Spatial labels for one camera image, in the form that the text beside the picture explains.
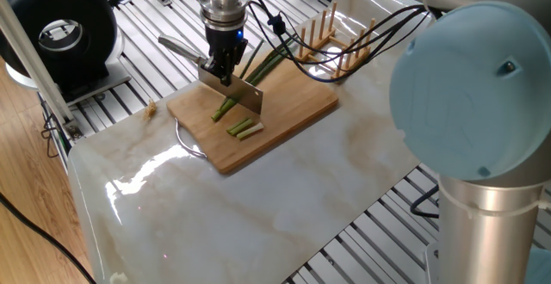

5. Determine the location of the steel kitchen knife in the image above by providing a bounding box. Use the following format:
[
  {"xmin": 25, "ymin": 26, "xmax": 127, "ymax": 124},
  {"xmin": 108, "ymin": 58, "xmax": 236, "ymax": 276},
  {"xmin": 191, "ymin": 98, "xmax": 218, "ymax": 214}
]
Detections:
[{"xmin": 158, "ymin": 36, "xmax": 265, "ymax": 118}]

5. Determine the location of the green garlic stalk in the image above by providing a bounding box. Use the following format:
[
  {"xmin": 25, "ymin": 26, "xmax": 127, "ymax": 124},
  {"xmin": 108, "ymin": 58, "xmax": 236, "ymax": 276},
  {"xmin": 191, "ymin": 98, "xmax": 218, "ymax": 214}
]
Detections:
[{"xmin": 212, "ymin": 41, "xmax": 294, "ymax": 122}]

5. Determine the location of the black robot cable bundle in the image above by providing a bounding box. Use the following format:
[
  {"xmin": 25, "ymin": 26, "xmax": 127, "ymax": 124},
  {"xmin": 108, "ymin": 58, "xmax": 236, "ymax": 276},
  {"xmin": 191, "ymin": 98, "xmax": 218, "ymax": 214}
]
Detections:
[{"xmin": 245, "ymin": 0, "xmax": 436, "ymax": 83}]

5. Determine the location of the white marble pattern mat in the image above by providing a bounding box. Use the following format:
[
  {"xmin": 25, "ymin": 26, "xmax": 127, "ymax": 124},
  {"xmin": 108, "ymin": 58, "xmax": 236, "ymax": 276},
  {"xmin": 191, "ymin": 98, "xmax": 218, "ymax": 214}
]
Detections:
[{"xmin": 67, "ymin": 0, "xmax": 483, "ymax": 284}]

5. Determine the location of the bamboo cutting board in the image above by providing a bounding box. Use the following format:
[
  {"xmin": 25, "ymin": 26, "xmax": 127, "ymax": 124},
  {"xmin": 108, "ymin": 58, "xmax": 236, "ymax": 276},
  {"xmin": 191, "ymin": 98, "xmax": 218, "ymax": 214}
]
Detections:
[{"xmin": 165, "ymin": 58, "xmax": 339, "ymax": 177}]

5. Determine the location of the black round fan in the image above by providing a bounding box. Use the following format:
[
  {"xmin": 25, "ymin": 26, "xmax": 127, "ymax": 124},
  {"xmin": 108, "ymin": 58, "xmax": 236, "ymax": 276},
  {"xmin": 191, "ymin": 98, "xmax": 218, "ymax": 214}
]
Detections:
[{"xmin": 0, "ymin": 0, "xmax": 132, "ymax": 106}]

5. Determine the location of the black floor cable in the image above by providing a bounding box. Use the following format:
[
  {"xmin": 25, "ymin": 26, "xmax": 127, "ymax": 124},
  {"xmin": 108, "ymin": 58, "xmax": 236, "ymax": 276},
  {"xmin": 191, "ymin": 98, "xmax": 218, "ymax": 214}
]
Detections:
[{"xmin": 0, "ymin": 188, "xmax": 97, "ymax": 284}]

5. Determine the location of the aluminium frame post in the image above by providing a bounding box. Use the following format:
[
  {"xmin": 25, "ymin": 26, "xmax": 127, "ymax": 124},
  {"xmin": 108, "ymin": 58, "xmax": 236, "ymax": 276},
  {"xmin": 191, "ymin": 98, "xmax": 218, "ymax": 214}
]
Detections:
[{"xmin": 0, "ymin": 0, "xmax": 84, "ymax": 140}]

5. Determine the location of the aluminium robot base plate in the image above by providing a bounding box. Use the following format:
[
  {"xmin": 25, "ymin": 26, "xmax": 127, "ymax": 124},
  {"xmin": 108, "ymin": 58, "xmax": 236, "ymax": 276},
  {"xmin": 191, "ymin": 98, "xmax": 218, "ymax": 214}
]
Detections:
[{"xmin": 425, "ymin": 244, "xmax": 459, "ymax": 284}]

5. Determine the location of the metal wire board loop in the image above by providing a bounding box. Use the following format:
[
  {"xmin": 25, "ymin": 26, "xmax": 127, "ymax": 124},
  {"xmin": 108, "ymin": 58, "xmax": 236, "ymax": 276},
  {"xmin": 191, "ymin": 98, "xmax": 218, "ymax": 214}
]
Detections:
[{"xmin": 175, "ymin": 122, "xmax": 209, "ymax": 160}]

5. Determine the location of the wooden slotted rack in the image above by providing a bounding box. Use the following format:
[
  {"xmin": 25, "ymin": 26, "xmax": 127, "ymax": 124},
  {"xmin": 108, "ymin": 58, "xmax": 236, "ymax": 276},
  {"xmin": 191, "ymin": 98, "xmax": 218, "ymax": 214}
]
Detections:
[{"xmin": 296, "ymin": 0, "xmax": 379, "ymax": 83}]

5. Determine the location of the short green garlic piece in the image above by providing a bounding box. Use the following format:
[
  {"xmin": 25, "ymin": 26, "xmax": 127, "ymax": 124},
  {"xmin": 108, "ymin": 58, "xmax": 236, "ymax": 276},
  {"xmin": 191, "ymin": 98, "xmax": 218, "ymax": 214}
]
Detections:
[{"xmin": 226, "ymin": 118, "xmax": 253, "ymax": 135}]

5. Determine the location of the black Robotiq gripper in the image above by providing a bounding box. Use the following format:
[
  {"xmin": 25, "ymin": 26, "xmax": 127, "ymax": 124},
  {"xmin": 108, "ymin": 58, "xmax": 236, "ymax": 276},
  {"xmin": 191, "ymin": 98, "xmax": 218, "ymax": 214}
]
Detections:
[{"xmin": 203, "ymin": 22, "xmax": 251, "ymax": 87}]

